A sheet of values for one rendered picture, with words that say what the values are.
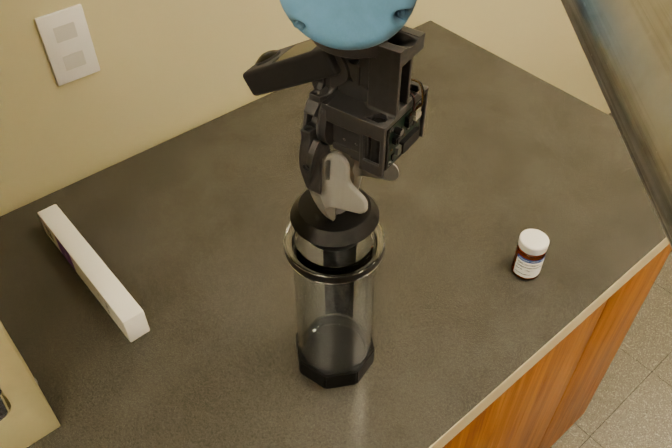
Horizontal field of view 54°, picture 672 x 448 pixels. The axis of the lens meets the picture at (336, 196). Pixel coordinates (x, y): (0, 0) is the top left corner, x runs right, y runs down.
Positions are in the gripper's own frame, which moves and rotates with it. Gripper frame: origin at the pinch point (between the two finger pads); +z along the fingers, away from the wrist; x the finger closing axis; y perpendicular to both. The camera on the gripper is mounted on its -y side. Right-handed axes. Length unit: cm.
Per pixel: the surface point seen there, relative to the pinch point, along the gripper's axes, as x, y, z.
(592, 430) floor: 70, 35, 123
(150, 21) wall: 22, -52, 7
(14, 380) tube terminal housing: -28.4, -21.6, 16.5
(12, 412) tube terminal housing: -30.1, -22.1, 21.1
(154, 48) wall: 22, -53, 12
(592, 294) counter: 28.8, 23.8, 28.7
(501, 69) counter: 74, -11, 28
